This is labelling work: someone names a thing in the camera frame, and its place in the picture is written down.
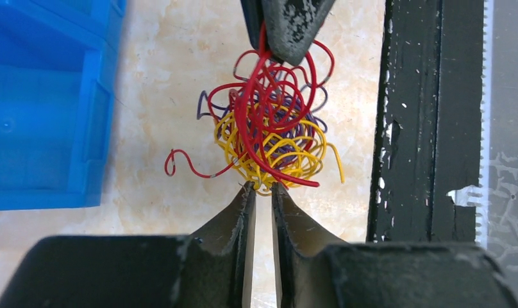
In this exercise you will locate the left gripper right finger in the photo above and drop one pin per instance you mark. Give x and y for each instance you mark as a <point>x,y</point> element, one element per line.
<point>315,268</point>

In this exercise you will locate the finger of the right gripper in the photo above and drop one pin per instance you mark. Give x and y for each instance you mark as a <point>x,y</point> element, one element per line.
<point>254,19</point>
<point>292,25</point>

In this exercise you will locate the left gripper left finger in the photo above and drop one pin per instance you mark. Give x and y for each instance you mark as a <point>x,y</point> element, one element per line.
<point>212,267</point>

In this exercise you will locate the blue three-compartment plastic bin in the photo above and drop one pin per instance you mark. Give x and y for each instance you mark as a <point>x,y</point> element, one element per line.
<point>58,62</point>

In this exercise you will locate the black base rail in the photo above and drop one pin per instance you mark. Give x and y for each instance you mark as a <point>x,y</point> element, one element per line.
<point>428,129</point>

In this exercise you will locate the white slotted cable duct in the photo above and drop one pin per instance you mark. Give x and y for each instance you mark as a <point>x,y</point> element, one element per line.
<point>486,127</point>

